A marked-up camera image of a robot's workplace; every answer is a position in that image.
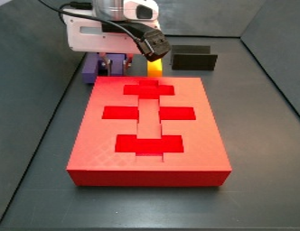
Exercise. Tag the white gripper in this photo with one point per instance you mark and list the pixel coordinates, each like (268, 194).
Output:
(93, 36)

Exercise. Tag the purple U-shaped block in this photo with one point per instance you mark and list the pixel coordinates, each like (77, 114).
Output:
(90, 69)

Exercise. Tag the black angle fixture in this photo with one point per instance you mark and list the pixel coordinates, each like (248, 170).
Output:
(192, 57)

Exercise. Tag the red slotted board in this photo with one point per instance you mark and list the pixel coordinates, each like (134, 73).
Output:
(149, 135)

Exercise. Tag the yellow long bar block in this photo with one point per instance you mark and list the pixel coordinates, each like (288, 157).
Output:
(155, 68)

